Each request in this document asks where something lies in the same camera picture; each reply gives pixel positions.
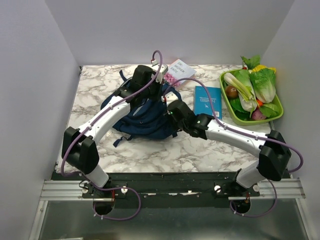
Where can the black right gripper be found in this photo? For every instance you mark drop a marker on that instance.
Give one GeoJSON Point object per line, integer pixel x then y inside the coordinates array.
{"type": "Point", "coordinates": [174, 127]}

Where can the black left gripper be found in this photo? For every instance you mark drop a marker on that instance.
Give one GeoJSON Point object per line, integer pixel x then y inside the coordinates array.
{"type": "Point", "coordinates": [158, 92]}

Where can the navy blue student backpack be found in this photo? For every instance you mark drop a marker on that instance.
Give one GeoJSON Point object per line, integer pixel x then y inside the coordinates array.
{"type": "Point", "coordinates": [147, 118]}

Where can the white book with pink roses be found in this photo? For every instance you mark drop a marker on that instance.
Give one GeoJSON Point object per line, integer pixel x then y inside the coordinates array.
{"type": "Point", "coordinates": [178, 70]}

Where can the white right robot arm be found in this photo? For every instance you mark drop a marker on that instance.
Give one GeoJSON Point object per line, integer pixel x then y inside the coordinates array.
{"type": "Point", "coordinates": [272, 155]}

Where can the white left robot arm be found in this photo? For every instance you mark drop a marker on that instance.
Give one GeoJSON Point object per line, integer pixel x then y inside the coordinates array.
{"type": "Point", "coordinates": [79, 146]}

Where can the teal blue hardcover book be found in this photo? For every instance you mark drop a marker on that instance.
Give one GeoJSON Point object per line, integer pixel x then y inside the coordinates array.
{"type": "Point", "coordinates": [201, 103]}

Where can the brown round fruit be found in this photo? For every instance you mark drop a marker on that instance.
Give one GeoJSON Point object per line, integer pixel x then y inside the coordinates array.
{"type": "Point", "coordinates": [231, 92]}

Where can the green plastic vegetable tray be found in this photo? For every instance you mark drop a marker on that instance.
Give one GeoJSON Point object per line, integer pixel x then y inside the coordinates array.
{"type": "Point", "coordinates": [272, 111]}

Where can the white green bok choy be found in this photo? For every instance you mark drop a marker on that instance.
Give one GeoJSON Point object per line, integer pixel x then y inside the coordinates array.
{"type": "Point", "coordinates": [246, 101]}

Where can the purple onion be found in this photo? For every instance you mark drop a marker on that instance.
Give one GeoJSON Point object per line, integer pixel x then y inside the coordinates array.
{"type": "Point", "coordinates": [257, 115]}

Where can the green lettuce head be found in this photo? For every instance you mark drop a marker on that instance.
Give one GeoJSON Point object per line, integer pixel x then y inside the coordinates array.
{"type": "Point", "coordinates": [264, 84]}

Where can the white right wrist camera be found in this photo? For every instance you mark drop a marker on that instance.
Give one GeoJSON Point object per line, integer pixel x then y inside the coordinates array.
{"type": "Point", "coordinates": [170, 97]}

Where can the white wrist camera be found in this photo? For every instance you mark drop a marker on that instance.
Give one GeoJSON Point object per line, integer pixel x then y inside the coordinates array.
{"type": "Point", "coordinates": [170, 97]}
{"type": "Point", "coordinates": [163, 70]}

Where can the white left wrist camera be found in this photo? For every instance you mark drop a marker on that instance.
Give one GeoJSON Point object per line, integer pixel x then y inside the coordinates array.
{"type": "Point", "coordinates": [163, 70]}

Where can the black mounting rail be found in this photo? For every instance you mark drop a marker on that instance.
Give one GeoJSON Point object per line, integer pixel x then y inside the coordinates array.
{"type": "Point", "coordinates": [164, 190]}

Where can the aluminium frame rail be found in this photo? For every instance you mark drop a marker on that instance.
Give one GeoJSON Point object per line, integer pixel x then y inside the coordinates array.
{"type": "Point", "coordinates": [55, 190]}

